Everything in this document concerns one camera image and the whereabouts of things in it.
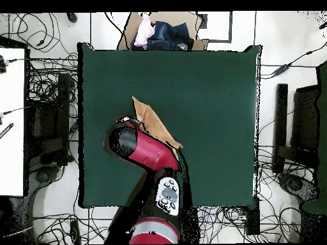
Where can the black printed strip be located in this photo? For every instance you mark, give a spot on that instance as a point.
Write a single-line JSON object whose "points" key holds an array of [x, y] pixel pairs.
{"points": [[5, 130]]}

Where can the dark green table cloth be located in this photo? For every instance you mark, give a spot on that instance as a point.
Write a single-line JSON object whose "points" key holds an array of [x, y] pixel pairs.
{"points": [[204, 102]]}

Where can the white side table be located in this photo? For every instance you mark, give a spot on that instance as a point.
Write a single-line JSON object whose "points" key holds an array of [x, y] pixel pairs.
{"points": [[11, 114]]}

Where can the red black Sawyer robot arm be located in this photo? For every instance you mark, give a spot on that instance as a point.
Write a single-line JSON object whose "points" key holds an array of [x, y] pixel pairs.
{"points": [[150, 150]]}

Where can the black equipment stand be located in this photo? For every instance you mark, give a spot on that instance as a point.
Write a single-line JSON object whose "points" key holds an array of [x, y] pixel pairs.
{"points": [[48, 132]]}

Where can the black round base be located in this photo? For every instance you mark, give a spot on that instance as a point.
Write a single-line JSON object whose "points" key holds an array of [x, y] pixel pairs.
{"points": [[296, 185]]}

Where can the black panel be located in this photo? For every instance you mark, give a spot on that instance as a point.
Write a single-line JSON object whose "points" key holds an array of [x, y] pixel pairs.
{"points": [[305, 117]]}

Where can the blue denim jeans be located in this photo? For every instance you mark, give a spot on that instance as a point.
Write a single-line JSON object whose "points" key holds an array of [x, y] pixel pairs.
{"points": [[168, 35]]}

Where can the black rectangular box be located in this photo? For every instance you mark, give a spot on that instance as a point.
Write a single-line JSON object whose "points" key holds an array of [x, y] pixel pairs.
{"points": [[253, 219]]}

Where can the white pink garment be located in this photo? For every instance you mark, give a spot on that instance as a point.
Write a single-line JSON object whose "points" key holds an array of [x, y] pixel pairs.
{"points": [[144, 30]]}

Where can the red robot base flange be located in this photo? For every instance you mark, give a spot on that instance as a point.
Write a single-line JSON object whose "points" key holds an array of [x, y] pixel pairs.
{"points": [[153, 237]]}

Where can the black upright bar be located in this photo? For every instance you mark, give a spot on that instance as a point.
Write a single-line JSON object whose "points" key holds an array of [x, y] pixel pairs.
{"points": [[281, 114]]}

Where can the tan terry towel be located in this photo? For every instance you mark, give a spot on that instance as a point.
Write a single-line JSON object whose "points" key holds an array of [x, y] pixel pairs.
{"points": [[153, 122]]}

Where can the black power strip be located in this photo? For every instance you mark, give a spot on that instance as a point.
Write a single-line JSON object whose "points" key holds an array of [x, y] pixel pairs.
{"points": [[75, 231]]}

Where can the small black oval object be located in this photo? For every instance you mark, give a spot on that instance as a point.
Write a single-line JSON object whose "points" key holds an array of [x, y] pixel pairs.
{"points": [[72, 17]]}

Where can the brown cardboard box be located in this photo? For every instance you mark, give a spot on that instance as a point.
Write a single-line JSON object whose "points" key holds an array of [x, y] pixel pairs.
{"points": [[173, 17]]}

